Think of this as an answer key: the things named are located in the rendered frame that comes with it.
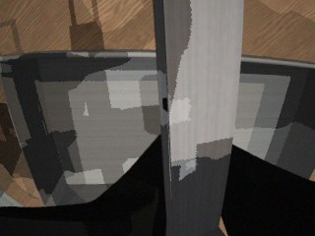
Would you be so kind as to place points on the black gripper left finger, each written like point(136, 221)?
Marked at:
point(133, 206)

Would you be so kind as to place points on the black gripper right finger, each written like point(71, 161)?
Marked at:
point(260, 199)

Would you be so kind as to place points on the grey metal roasting tin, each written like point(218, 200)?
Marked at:
point(83, 117)

